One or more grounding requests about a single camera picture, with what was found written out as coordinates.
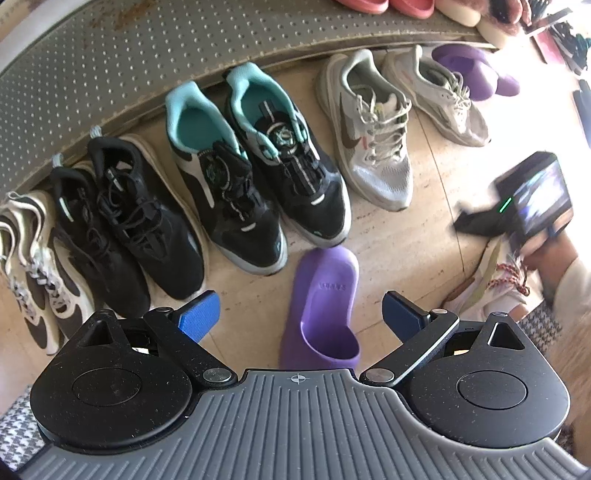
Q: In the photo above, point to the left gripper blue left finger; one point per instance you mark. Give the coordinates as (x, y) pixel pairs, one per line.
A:
(200, 315)

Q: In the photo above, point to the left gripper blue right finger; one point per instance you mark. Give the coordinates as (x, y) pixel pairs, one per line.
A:
(402, 316)

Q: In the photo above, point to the purple slide slipper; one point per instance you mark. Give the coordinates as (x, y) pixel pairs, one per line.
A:
(318, 333)
(480, 72)

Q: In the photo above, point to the black teal running sneaker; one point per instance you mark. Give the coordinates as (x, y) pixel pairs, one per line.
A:
(301, 177)

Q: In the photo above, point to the black sneaker white sole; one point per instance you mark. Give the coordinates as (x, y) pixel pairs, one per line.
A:
(109, 269)

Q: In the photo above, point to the grey white running sneaker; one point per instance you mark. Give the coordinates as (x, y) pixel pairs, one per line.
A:
(369, 116)

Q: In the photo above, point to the worn white sneaker red laces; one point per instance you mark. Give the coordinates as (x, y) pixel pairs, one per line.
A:
(500, 283)

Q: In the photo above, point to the black slippers on floor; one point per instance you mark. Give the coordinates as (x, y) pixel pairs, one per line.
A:
(582, 99)

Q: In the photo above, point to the houndstooth trouser leg right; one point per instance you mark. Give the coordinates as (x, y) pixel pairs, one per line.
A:
(560, 328)

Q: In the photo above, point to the houndstooth trouser leg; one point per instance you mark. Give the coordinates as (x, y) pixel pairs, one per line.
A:
(19, 433)
(560, 328)

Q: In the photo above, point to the pink bathroom scale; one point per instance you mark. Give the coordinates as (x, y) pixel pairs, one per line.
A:
(548, 48)

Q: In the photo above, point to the dark sneakers by scale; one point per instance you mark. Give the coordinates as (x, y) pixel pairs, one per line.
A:
(573, 46)

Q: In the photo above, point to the pink fluffy slipper right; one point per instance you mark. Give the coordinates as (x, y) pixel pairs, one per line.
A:
(503, 21)

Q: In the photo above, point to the pink fluffy slipper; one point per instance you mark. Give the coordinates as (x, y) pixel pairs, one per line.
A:
(462, 12)
(503, 21)

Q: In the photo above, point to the pink fluffy slipper left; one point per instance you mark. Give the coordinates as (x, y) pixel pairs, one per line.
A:
(462, 12)

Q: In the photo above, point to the houndstooth trouser leg left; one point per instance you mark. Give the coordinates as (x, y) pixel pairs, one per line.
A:
(19, 433)

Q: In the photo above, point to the pink slide slipper right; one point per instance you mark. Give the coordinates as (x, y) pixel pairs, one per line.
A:
(418, 9)

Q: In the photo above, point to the pink slide slipper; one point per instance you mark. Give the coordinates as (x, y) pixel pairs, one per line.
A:
(418, 9)
(372, 7)

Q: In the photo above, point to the pink slide slipper left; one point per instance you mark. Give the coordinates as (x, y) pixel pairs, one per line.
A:
(372, 7)

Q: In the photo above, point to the metal perforated shoe rack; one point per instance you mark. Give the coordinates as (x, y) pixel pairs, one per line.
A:
(67, 66)

